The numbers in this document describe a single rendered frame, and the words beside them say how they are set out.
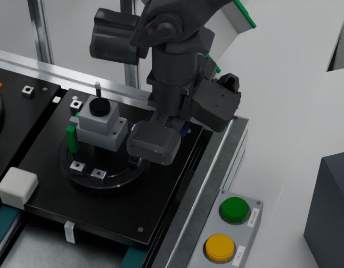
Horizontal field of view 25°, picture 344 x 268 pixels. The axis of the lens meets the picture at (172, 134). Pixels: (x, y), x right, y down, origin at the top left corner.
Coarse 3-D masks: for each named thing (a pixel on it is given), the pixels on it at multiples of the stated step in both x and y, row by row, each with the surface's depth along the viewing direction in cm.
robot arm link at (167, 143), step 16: (208, 64) 107; (160, 80) 97; (192, 80) 98; (160, 96) 99; (176, 96) 99; (160, 112) 102; (176, 112) 101; (144, 128) 99; (160, 128) 99; (128, 144) 98; (144, 144) 97; (160, 144) 97; (176, 144) 98; (160, 160) 98
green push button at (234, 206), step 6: (228, 198) 114; (234, 198) 114; (240, 198) 114; (222, 204) 114; (228, 204) 114; (234, 204) 114; (240, 204) 114; (246, 204) 114; (222, 210) 113; (228, 210) 113; (234, 210) 113; (240, 210) 113; (246, 210) 113; (228, 216) 113; (234, 216) 112; (240, 216) 112; (246, 216) 113
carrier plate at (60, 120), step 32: (64, 96) 128; (64, 128) 124; (192, 128) 124; (32, 160) 119; (64, 192) 115; (128, 192) 115; (160, 192) 115; (96, 224) 112; (128, 224) 112; (160, 224) 113
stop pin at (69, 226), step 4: (68, 224) 112; (72, 224) 112; (64, 228) 112; (68, 228) 112; (72, 228) 112; (76, 228) 113; (68, 232) 113; (72, 232) 112; (76, 232) 114; (68, 236) 114; (72, 236) 113; (76, 236) 114; (68, 240) 115; (72, 240) 114; (76, 240) 115
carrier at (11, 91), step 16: (0, 80) 131; (16, 80) 131; (32, 80) 131; (0, 96) 125; (16, 96) 128; (32, 96) 128; (48, 96) 128; (0, 112) 123; (16, 112) 126; (32, 112) 126; (48, 112) 128; (0, 128) 124; (16, 128) 124; (32, 128) 124; (0, 144) 121; (16, 144) 121; (0, 160) 119; (16, 160) 121; (0, 176) 117
